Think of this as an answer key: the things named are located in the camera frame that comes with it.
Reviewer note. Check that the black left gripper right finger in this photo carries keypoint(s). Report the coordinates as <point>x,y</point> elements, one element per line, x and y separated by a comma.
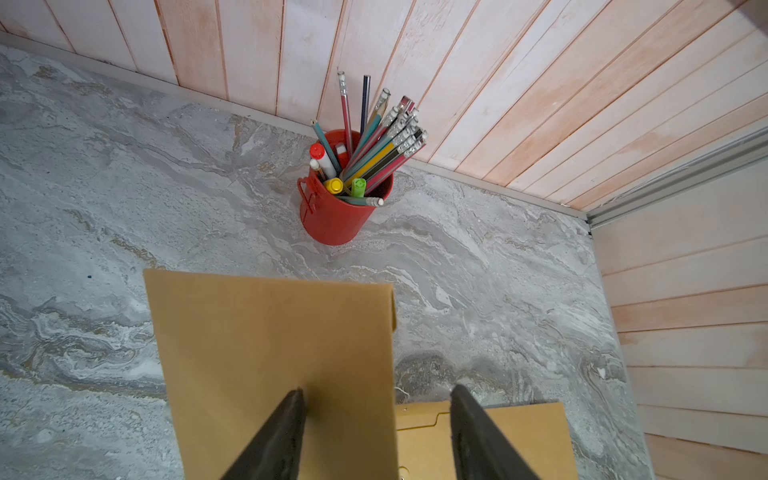
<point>480,450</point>

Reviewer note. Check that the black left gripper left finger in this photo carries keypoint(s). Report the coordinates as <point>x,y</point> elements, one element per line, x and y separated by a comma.
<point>275,450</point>

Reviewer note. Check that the brown kraft file bag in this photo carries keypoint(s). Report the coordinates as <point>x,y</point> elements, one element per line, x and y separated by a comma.
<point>539,433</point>
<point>231,348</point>

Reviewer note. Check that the bundle of pens and pencils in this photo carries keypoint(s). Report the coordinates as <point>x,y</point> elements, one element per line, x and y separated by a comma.
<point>352,165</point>

